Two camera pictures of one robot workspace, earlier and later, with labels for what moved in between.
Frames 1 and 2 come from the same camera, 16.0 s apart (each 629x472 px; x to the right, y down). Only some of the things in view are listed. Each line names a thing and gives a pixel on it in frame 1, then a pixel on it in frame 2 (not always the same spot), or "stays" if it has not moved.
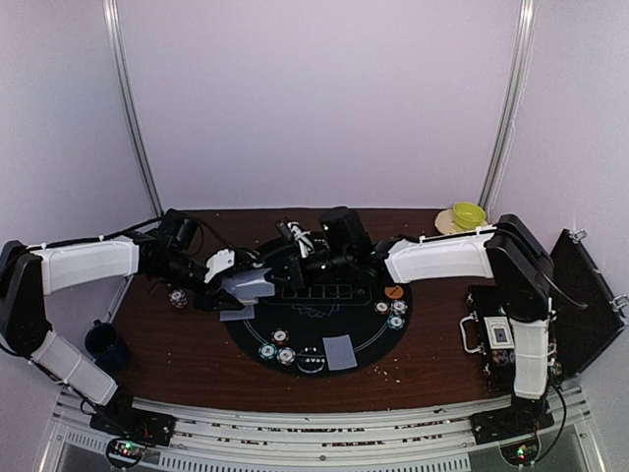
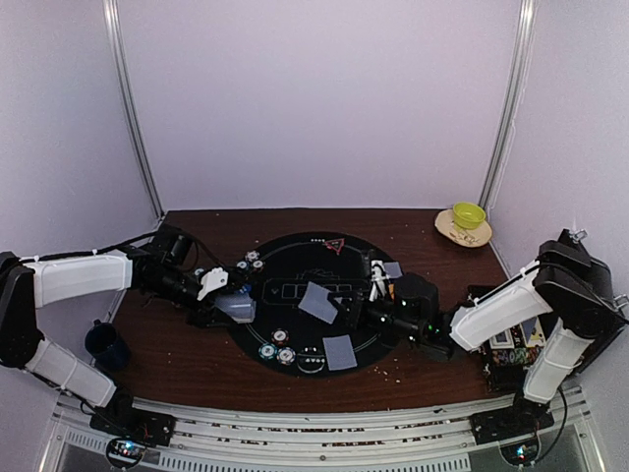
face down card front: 339,352 stays
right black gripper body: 310,276 → 362,322
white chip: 286,355 stays
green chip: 267,351 stays
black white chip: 280,336 stays
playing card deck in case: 498,332 stays
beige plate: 446,223 stays
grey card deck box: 248,286 → 239,306
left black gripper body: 206,298 → 200,313
